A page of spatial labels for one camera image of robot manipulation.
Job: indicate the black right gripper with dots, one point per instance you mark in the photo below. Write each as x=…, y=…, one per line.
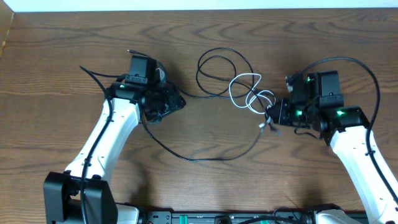
x=282, y=106

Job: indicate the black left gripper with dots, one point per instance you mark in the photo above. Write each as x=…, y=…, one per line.
x=176, y=102

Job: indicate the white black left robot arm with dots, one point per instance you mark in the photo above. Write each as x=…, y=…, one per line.
x=81, y=193

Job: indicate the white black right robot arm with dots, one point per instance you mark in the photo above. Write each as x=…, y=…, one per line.
x=317, y=104

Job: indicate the wooden side panel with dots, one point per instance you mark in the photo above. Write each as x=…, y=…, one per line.
x=6, y=18

